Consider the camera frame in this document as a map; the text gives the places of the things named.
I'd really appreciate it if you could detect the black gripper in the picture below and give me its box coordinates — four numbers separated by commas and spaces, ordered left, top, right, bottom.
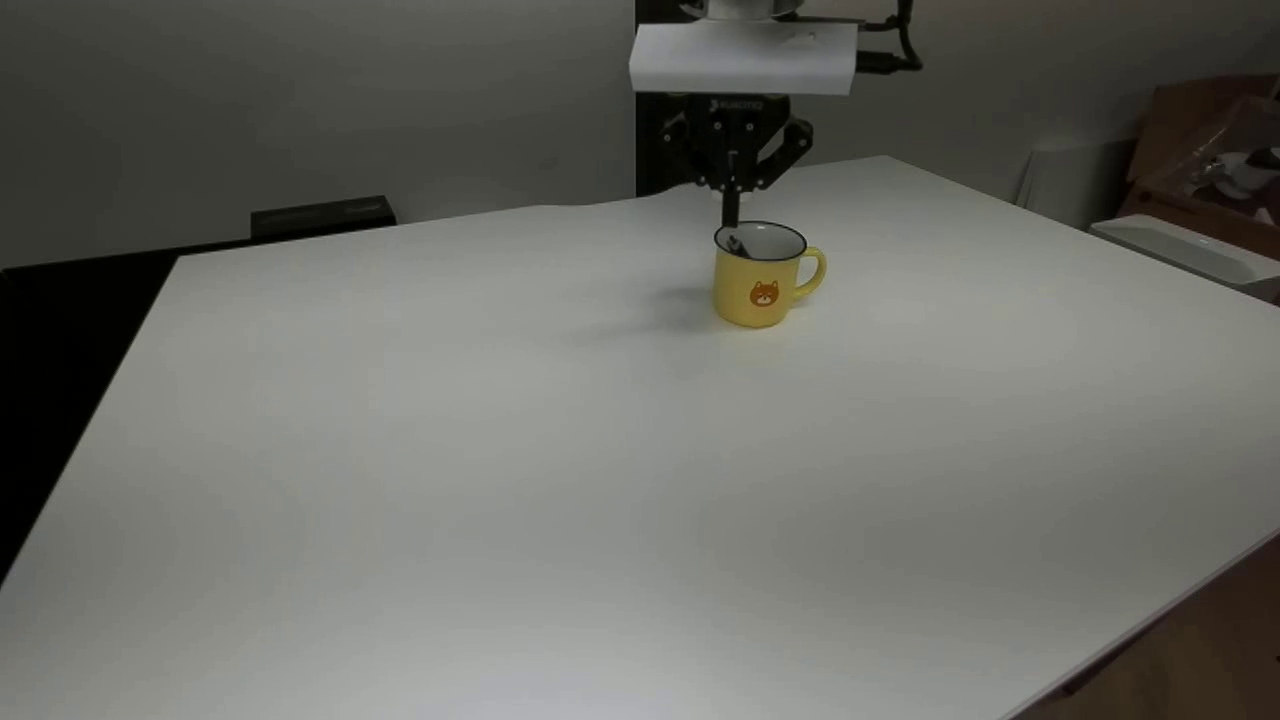
661, 92, 819, 232

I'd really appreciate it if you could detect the yellow enamel mug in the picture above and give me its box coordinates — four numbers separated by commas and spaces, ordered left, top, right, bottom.
709, 217, 833, 330

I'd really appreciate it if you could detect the brown cardboard box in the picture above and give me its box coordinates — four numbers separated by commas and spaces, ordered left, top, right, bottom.
1119, 71, 1280, 259

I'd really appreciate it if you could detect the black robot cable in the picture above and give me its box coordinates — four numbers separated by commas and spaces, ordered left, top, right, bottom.
851, 0, 927, 77

